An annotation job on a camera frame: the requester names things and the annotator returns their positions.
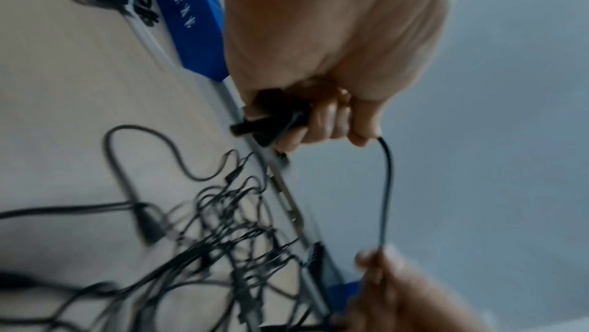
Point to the small black screen device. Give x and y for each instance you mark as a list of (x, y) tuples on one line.
[(324, 268)]

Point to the person's left hand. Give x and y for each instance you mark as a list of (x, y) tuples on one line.
[(331, 25)]

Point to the person's right hand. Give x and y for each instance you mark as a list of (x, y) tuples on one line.
[(414, 301)]

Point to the blue triangular box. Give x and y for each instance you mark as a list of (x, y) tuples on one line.
[(193, 25)]

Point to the light wooden table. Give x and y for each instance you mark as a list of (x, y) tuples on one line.
[(69, 105)]

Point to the blue rectangular box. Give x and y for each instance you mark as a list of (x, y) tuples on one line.
[(347, 296)]

